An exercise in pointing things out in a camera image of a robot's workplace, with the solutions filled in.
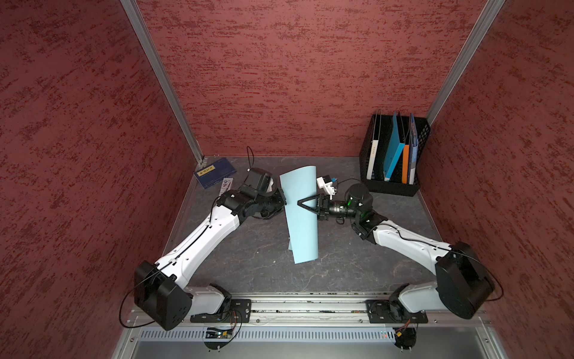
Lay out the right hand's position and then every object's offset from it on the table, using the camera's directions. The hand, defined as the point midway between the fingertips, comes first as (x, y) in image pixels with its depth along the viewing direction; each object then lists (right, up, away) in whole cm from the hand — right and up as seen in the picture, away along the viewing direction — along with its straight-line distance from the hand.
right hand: (298, 212), depth 71 cm
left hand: (-3, 0, +4) cm, 5 cm away
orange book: (+46, +17, +21) cm, 53 cm away
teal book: (+39, +22, +17) cm, 48 cm away
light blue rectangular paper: (+1, -3, -4) cm, 5 cm away
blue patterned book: (+46, +22, +15) cm, 53 cm away
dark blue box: (-43, +14, +43) cm, 63 cm away
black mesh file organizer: (+60, +34, +31) cm, 76 cm away
